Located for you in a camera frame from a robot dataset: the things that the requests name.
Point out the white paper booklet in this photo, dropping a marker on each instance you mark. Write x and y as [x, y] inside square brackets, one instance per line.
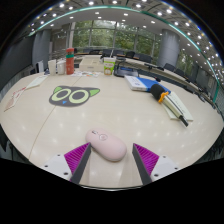
[182, 106]

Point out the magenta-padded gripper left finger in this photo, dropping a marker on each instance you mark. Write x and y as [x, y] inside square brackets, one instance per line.
[76, 157]

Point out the blue and white book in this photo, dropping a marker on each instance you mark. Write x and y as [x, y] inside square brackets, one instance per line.
[141, 83]

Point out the colourful sticker sheet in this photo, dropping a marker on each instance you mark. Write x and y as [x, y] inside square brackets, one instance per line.
[86, 74]

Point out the ceiling spot lights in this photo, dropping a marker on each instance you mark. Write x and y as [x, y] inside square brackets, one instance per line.
[90, 3]

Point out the white lidded mug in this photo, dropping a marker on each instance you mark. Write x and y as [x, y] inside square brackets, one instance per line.
[61, 68]

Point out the black handheld microphone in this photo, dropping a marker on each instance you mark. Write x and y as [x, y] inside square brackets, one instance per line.
[158, 92]

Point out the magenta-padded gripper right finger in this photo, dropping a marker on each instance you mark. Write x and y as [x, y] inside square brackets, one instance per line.
[146, 159]

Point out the red and white leaflet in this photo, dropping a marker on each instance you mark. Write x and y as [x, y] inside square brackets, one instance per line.
[13, 99]

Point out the pink computer mouse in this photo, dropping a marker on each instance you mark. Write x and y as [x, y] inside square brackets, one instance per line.
[106, 144]

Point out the green-printed paper cup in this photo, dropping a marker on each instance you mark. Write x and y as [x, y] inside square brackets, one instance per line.
[109, 67]

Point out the row of dark chairs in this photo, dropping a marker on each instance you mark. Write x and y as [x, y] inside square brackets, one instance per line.
[145, 58]

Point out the plain white paper cup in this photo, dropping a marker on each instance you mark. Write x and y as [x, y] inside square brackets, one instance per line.
[52, 68]

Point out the orange-red drink bottle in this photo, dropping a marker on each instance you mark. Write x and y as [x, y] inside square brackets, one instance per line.
[70, 63]

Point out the beige cardboard box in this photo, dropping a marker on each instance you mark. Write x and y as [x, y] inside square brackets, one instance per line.
[90, 64]

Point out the cat-face mouse pad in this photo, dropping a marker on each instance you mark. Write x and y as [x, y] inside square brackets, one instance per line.
[71, 96]

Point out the black conference desk unit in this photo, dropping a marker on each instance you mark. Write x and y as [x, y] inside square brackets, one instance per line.
[126, 71]

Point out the white printed paper sheet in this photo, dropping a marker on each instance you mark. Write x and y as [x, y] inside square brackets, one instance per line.
[36, 82]

